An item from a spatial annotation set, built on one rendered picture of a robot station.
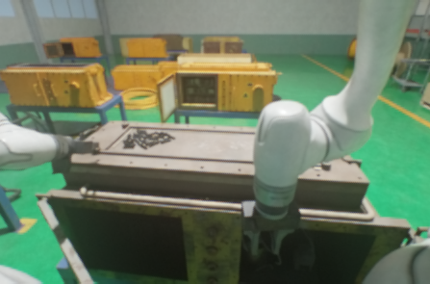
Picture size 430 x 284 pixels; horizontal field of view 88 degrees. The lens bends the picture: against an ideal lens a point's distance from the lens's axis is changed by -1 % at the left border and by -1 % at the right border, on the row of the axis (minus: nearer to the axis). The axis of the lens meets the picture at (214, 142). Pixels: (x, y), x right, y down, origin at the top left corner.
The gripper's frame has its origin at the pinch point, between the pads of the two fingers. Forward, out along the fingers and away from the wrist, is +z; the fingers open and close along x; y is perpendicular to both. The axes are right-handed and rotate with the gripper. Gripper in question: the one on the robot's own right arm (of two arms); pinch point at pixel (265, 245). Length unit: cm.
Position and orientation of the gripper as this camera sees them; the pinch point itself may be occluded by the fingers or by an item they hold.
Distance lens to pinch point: 66.4
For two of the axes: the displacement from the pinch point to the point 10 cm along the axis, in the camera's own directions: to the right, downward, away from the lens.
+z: 0.0, 8.8, 4.7
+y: 0.4, 4.7, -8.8
